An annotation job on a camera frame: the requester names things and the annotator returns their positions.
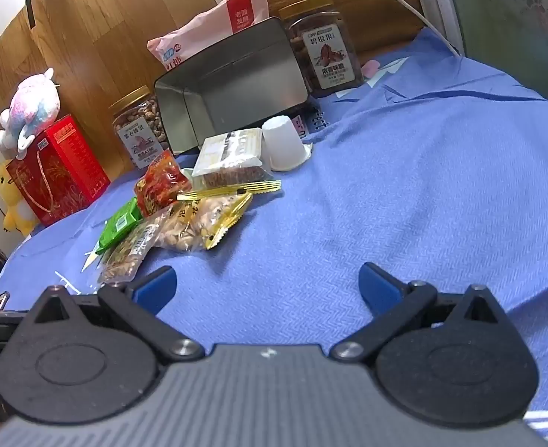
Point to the blue printed bed sheet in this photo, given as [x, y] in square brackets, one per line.
[372, 195]

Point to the white label nut jar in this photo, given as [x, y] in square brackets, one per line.
[136, 137]

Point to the red gift box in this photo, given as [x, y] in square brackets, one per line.
[64, 172]

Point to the gold edged pistachio packet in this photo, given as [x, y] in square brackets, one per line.
[199, 221]

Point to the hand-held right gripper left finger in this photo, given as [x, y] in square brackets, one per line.
[155, 285]

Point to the yellow plush toy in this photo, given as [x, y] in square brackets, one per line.
[10, 195]

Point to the wooden headboard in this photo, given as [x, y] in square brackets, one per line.
[115, 23]

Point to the pink plush toy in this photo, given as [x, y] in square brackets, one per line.
[31, 107]

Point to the clear nut packet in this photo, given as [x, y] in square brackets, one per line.
[129, 251]

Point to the brown label nut jar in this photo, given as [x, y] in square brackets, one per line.
[330, 56]

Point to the pink snack bag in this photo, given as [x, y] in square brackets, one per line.
[208, 28]

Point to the white paper cup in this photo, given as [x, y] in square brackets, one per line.
[281, 144]

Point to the red snack packet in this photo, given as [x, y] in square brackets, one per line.
[160, 186]

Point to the grey patterned wardrobe door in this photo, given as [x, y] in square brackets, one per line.
[511, 18]

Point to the dark blue printed box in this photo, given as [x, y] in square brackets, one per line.
[236, 84]

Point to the green snack packet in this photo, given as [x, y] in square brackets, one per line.
[120, 226]

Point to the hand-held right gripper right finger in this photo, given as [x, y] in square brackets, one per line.
[379, 286]

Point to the white brown cake packet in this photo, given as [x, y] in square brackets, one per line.
[229, 153]

